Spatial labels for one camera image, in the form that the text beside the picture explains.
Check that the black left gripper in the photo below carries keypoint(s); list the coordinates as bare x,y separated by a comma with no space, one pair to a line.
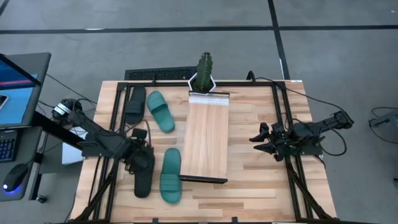
136,154

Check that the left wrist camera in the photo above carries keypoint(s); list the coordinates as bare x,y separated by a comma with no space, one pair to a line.
139,133

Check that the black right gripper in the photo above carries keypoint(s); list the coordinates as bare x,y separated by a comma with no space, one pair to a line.
284,143

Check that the green slide sandal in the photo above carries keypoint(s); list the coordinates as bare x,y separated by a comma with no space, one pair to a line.
160,110
171,174

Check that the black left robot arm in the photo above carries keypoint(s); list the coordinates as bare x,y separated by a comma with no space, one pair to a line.
99,137

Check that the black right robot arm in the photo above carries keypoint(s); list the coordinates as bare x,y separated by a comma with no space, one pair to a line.
323,124

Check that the black computer mouse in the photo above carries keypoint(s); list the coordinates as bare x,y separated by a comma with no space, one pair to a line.
15,177

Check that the computer monitor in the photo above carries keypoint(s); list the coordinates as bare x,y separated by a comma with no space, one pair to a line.
21,90

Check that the grey desk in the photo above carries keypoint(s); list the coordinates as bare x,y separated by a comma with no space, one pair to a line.
29,149

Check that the black slide sandal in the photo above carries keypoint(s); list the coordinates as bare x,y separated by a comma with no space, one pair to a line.
136,104
143,183

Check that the black keyboard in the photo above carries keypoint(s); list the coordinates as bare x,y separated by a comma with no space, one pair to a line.
7,146

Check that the wooden shelf with black frame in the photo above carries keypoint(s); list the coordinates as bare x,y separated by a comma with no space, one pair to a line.
205,137

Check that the white plant pot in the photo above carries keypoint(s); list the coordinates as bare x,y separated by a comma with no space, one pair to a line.
191,84

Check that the green cactus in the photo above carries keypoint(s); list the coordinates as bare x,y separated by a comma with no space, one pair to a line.
204,70

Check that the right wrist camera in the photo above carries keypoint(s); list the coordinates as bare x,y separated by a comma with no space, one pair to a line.
276,127

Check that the black floor grille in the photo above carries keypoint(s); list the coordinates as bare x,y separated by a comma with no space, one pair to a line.
155,74

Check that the white box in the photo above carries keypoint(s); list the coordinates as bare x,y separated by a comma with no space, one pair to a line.
70,152

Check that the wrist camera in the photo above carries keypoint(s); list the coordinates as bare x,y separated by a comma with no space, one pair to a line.
139,133
276,127

